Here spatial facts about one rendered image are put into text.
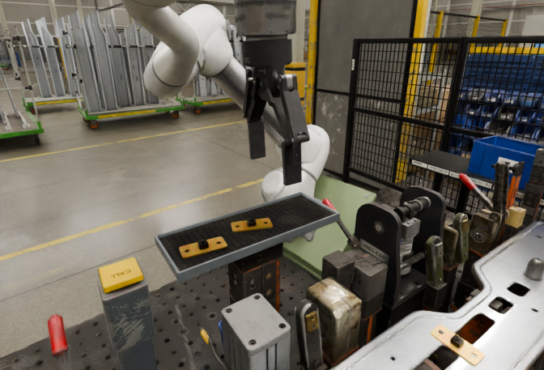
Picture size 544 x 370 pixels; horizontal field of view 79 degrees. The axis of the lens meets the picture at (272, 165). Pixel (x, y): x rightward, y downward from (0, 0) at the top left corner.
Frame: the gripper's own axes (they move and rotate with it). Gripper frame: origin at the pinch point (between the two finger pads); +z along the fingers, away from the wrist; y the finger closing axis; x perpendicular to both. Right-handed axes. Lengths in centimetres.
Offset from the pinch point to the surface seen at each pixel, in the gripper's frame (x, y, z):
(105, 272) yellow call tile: -29.8, -4.5, 14.6
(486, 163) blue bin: 102, -24, 30
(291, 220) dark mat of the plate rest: 6.5, -6.1, 16.7
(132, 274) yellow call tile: -25.8, -1.9, 14.8
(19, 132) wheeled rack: -162, -559, 100
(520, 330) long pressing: 39, 26, 34
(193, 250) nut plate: -15.3, -3.9, 15.1
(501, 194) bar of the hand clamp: 68, 2, 23
